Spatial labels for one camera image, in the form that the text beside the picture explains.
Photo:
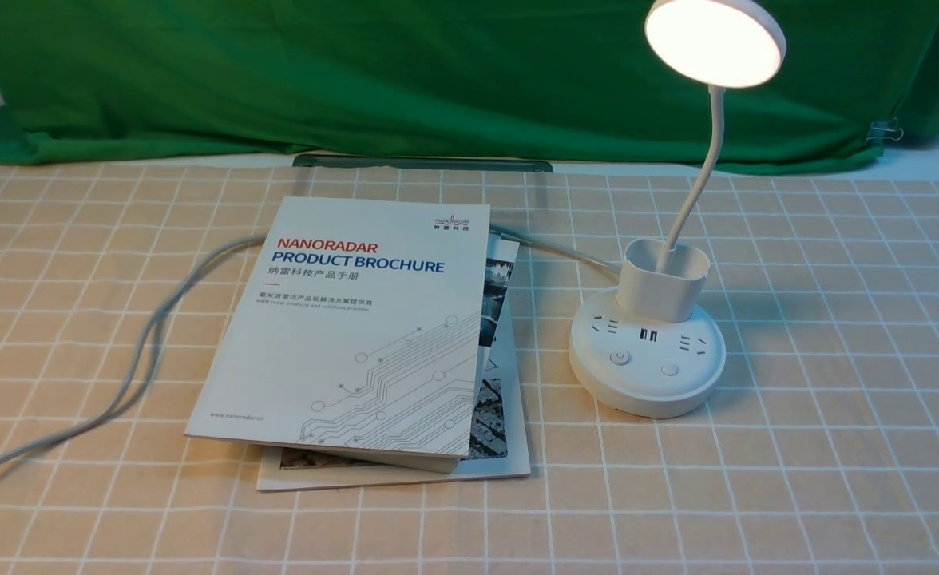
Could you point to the white desk lamp with sockets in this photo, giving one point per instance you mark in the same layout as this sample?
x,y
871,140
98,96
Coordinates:
x,y
645,347

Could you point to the white Nanoradar product brochure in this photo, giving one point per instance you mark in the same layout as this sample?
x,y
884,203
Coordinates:
x,y
357,334

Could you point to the green backdrop cloth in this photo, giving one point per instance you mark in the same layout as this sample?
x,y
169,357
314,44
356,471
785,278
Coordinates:
x,y
545,80

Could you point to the dark green flat bar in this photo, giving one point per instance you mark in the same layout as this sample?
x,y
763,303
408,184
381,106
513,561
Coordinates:
x,y
334,161

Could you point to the photo-covered booklet underneath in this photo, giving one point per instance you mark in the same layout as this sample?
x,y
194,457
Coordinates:
x,y
498,445

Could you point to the orange checked tablecloth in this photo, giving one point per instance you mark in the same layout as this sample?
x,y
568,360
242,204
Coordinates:
x,y
819,454

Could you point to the metal binder clip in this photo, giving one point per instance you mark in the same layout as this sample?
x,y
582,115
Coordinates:
x,y
885,132

